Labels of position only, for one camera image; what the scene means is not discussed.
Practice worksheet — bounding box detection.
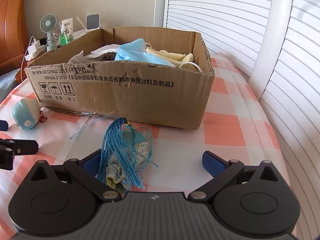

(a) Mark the blue surgical face mask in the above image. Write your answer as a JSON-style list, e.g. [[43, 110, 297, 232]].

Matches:
[[114, 38, 174, 67]]

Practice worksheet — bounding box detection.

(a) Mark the wooden bed headboard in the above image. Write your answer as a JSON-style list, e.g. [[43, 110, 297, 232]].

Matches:
[[0, 0, 28, 75]]

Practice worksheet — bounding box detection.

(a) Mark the green small box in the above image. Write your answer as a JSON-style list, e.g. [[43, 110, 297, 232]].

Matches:
[[59, 33, 67, 46]]

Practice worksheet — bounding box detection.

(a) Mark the wooden nightstand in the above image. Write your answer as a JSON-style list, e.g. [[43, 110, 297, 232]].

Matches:
[[15, 68, 27, 84]]

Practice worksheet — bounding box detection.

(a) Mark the green desk fan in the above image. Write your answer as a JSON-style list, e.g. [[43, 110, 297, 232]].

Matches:
[[40, 14, 58, 51]]

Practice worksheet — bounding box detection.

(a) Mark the white stand with screen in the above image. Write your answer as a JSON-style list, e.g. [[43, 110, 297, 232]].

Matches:
[[76, 12, 100, 31]]

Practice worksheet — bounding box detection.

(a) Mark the white charging cable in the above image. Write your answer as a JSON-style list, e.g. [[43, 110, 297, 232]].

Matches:
[[20, 36, 37, 83]]

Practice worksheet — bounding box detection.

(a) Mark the brown cardboard box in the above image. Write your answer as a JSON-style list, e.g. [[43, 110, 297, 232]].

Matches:
[[25, 27, 215, 130]]

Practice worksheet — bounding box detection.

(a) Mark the brown knitted scrunchie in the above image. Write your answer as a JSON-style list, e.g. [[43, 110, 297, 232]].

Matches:
[[98, 52, 116, 61]]

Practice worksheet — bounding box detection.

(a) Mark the white louvered closet door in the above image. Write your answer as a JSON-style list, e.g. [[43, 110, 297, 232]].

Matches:
[[153, 0, 319, 239]]

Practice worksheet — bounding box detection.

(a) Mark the pink white checkered tablecloth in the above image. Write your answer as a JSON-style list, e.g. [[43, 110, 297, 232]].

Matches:
[[1, 56, 288, 239]]

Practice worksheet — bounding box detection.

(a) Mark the cream yellow cloth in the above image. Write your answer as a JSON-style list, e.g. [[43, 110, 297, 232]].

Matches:
[[146, 47, 194, 67]]

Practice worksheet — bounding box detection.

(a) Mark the light blue round toy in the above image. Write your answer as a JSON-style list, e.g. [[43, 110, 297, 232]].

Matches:
[[12, 98, 48, 131]]

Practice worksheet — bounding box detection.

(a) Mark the grey cloud-print bedding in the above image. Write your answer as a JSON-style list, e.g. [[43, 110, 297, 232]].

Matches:
[[0, 69, 21, 102]]

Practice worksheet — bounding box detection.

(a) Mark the white power strip charger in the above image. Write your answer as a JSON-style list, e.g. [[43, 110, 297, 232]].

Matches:
[[24, 36, 46, 61]]

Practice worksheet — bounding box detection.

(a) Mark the white lace-edged cloth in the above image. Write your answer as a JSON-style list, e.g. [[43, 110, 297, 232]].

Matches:
[[86, 44, 120, 59]]

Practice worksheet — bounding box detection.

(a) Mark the blue tassel sachet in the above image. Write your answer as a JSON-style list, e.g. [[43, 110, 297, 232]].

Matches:
[[69, 115, 160, 193]]

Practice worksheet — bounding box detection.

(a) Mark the white card box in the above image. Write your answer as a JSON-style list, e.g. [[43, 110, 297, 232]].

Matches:
[[61, 18, 73, 34]]

